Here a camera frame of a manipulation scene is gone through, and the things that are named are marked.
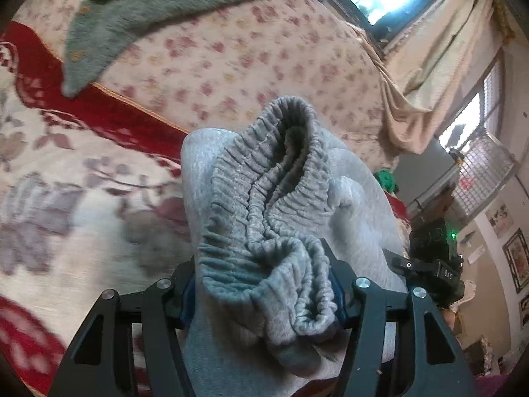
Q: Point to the window with metal grille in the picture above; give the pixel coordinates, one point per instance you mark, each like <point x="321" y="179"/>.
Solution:
<point x="479" y="165"/>

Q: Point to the small wall poster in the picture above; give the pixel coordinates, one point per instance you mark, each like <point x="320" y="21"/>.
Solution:
<point x="500" y="220"/>

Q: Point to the floral bedsheet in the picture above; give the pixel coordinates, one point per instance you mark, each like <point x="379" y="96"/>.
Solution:
<point x="248" y="70"/>

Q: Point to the red patterned blanket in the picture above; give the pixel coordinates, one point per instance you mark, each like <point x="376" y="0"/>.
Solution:
<point x="62" y="198"/>

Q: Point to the dark framed picture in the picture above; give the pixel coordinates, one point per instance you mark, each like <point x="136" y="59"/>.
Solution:
<point x="516" y="260"/>

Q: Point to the green cloth item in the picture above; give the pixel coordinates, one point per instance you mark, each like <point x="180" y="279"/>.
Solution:
<point x="386" y="180"/>

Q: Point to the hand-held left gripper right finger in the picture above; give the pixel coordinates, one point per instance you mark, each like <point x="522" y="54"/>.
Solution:
<point x="338" y="300"/>

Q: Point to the grey-green fluffy blanket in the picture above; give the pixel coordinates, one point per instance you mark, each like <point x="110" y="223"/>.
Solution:
<point x="186" y="0"/>

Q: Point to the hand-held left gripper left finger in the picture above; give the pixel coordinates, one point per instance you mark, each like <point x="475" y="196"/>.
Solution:
<point x="188" y="304"/>

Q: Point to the magenta cloth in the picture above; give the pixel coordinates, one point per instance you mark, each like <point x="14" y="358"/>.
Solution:
<point x="496" y="386"/>

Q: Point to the beige curtain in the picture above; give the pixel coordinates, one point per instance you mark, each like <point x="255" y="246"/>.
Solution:
<point x="446" y="49"/>

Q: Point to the light grey pants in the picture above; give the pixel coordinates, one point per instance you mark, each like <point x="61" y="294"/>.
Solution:
<point x="256" y="198"/>

